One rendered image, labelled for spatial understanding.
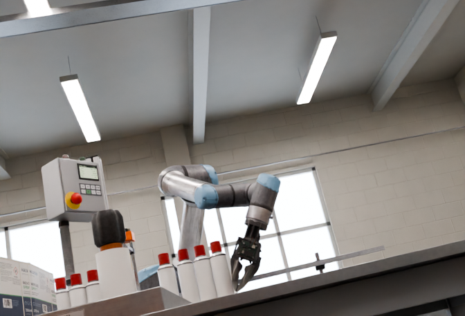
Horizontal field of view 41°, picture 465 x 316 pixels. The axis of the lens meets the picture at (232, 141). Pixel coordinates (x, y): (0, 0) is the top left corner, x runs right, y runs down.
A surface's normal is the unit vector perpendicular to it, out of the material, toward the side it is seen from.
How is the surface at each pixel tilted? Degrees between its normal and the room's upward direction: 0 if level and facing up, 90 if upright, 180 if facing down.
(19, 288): 90
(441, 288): 90
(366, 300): 90
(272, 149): 90
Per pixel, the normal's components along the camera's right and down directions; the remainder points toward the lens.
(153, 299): -0.09, -0.32
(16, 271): 0.96, -0.26
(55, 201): -0.63, -0.13
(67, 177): 0.75, -0.37
